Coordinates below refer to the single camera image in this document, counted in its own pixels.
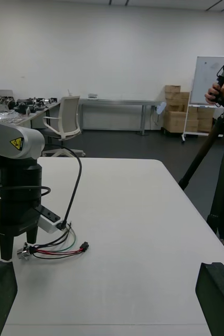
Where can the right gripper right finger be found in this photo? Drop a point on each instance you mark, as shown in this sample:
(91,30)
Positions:
(219,302)

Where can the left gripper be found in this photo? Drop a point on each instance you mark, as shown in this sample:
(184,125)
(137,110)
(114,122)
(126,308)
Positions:
(17,220)

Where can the silver and black left arm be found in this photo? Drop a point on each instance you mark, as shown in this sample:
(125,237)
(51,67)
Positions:
(12,136)

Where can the person's hand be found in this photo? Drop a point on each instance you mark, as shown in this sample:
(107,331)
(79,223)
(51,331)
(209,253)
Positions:
(212,94)

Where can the white desk with robot parts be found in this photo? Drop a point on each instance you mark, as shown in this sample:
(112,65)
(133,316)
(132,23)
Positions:
(25,105)

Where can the white office chair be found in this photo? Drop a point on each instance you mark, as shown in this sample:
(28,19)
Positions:
(69,113)

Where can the long grey table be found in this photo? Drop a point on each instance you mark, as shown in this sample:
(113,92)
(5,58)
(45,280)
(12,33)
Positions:
(117,101)

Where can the stack of cardboard boxes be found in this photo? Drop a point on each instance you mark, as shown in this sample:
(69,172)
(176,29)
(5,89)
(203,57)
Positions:
(174,120)

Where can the whiteboard on wheeled stand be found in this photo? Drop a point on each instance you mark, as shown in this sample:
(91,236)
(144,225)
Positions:
(206,78)

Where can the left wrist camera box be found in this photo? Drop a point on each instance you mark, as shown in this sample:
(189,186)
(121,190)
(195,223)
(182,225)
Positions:
(47,224)

